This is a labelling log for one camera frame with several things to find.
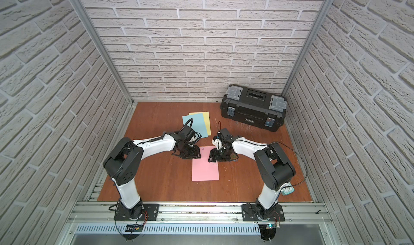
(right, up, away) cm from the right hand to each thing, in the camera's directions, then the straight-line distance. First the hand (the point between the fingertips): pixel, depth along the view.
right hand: (215, 159), depth 90 cm
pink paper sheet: (-7, -5, -2) cm, 9 cm away
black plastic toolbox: (+24, +31, +6) cm, 40 cm away
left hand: (-9, +2, 0) cm, 9 cm away
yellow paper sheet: (-6, +23, +20) cm, 31 cm away
